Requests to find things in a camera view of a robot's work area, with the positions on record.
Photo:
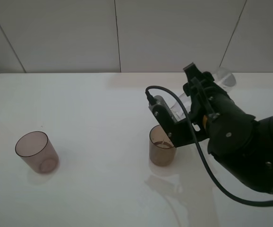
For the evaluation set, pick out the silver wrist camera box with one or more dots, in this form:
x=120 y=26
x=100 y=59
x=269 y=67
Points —
x=178 y=132

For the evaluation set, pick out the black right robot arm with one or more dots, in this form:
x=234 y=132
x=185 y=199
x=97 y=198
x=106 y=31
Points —
x=253 y=165

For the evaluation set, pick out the brown translucent cup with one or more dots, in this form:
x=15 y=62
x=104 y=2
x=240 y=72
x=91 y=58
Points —
x=161 y=150
x=36 y=150

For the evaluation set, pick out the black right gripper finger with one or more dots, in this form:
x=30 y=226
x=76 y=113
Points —
x=208 y=87
x=195 y=79

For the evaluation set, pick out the brown translucent middle cup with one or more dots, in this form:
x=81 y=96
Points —
x=161 y=150

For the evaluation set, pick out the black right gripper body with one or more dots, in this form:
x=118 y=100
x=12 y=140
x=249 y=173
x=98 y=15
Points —
x=228 y=128

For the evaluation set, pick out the brown translucent left cup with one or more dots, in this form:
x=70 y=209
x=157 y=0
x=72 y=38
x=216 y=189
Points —
x=36 y=150

